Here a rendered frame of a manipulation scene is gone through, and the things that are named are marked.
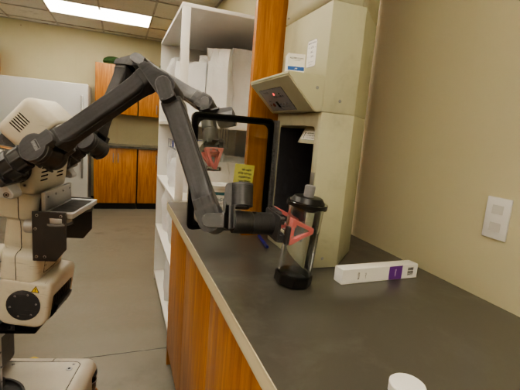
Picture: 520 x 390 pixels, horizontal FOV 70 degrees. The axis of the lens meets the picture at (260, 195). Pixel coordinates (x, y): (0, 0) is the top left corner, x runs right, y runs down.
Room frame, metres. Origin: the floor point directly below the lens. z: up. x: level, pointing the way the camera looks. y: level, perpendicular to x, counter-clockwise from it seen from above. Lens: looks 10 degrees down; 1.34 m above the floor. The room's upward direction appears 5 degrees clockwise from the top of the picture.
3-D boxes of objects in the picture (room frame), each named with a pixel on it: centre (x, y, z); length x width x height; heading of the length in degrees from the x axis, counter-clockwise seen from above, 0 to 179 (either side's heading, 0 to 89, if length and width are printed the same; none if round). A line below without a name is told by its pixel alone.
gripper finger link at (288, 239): (0.92, -0.09, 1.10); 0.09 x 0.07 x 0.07; 110
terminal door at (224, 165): (1.30, 0.11, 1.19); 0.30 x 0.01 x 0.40; 116
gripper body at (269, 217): (0.93, -0.02, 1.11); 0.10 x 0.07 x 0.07; 20
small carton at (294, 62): (1.15, -0.07, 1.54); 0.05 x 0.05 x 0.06; 6
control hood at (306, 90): (1.22, -0.05, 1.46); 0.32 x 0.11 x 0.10; 21
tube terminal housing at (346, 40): (1.28, -0.22, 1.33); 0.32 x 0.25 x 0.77; 21
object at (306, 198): (0.96, -0.13, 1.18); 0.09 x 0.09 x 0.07
